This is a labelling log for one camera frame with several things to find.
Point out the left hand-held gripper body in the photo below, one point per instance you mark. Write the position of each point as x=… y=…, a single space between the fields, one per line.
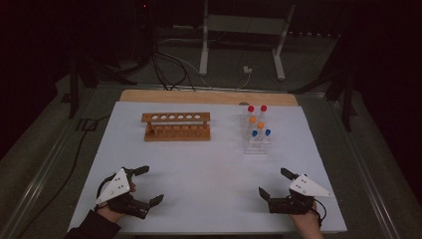
x=114 y=186

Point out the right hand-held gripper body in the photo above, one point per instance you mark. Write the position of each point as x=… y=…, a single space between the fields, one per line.
x=308 y=187

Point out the clear plastic test tube rack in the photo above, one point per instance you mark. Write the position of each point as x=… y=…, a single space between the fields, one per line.
x=255 y=149

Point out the blue-capped test tube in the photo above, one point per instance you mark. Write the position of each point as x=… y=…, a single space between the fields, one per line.
x=267 y=132
x=254 y=133

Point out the wooden test tube rack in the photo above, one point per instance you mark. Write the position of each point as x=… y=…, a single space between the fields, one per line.
x=177 y=135

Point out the orange-capped test tube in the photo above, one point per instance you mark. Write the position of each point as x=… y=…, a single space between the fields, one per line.
x=252 y=119
x=261 y=125

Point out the red-capped test tube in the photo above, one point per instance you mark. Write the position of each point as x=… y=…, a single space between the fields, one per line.
x=251 y=108
x=263 y=108

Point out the person's left hand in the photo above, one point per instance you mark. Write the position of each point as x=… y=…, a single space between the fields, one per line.
x=111 y=215

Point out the person's right hand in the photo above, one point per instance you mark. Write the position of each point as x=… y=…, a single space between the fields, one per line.
x=308 y=225

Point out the white table mat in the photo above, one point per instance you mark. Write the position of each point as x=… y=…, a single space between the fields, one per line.
x=205 y=186

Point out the wooden table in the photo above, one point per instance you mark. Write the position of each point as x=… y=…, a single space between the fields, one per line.
x=199 y=97

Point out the white plug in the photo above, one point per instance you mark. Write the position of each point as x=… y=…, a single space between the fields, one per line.
x=247 y=69

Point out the white metal stand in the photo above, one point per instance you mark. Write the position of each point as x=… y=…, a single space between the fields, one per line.
x=204 y=49

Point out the black power strip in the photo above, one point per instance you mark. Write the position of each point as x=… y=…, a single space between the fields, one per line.
x=313 y=34

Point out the black floor bracket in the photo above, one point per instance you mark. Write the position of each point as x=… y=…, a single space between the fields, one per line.
x=87 y=124

